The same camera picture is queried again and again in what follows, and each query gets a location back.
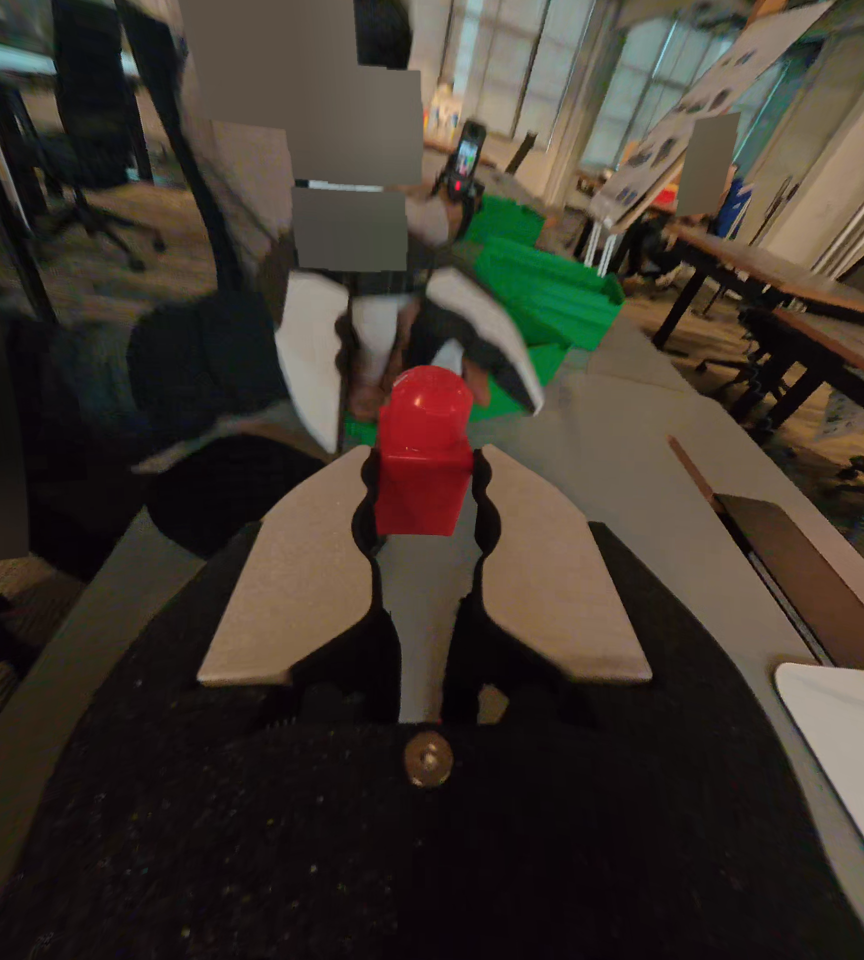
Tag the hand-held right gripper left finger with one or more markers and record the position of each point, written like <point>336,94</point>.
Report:
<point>289,585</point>

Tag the red mega block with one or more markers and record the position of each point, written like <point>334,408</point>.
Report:
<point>421,480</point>

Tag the black mesh mat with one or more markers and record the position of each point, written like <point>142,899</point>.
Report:
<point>222,495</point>

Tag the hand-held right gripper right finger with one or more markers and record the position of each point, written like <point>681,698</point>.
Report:
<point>559,585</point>

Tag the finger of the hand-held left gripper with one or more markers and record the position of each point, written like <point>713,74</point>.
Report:
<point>492,330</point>
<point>308,345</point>

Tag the brown wooden desk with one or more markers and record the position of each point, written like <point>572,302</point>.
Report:
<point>837,345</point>
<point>777,266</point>

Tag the black office chair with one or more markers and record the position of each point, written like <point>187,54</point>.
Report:
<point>94,112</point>

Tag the black phone on stand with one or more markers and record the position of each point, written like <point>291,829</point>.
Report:
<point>468,161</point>

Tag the white document stand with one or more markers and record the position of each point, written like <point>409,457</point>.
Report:
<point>844,720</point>

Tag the display board on easel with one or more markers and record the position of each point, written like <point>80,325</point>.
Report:
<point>702,90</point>

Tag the person's left hand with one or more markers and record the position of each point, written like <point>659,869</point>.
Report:
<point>366,397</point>

